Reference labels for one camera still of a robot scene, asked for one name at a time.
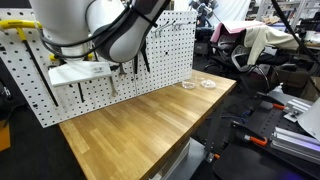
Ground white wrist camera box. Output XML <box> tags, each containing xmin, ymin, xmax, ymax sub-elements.
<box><xmin>48</xmin><ymin>61</ymin><xmax>112</xmax><ymax>87</ymax></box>

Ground white pegboard panel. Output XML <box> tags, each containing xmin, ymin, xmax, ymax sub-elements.
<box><xmin>0</xmin><ymin>8</ymin><xmax>196</xmax><ymax>128</ymax></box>

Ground silver wrench on pegboard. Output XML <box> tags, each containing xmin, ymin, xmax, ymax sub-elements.
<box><xmin>109</xmin><ymin>63</ymin><xmax>127</xmax><ymax>97</ymax></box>

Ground office chair with clothes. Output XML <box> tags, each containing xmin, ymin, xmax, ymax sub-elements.
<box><xmin>211</xmin><ymin>21</ymin><xmax>299</xmax><ymax>71</ymax></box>

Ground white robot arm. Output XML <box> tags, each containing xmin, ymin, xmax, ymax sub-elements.
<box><xmin>29</xmin><ymin>0</ymin><xmax>170</xmax><ymax>63</ymax></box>

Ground aluminium extrusion bars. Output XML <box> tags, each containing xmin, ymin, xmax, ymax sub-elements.
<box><xmin>270</xmin><ymin>127</ymin><xmax>320</xmax><ymax>165</ymax></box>

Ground clear glass dish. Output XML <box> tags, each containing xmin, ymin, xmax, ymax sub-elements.
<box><xmin>201</xmin><ymin>79</ymin><xmax>216</xmax><ymax>89</ymax></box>

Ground orange handled clamp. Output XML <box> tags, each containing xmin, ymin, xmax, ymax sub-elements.
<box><xmin>231</xmin><ymin>121</ymin><xmax>268</xmax><ymax>146</ymax></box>

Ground black pliers on pegboard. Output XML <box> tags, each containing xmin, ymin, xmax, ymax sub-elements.
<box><xmin>133</xmin><ymin>43</ymin><xmax>152</xmax><ymax>75</ymax></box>

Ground yellow T-handle key on pegboard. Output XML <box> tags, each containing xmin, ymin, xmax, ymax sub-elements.
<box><xmin>0</xmin><ymin>19</ymin><xmax>60</xmax><ymax>108</ymax></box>

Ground clear glass cup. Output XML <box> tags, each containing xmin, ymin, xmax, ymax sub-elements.
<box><xmin>182</xmin><ymin>78</ymin><xmax>196</xmax><ymax>89</ymax></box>

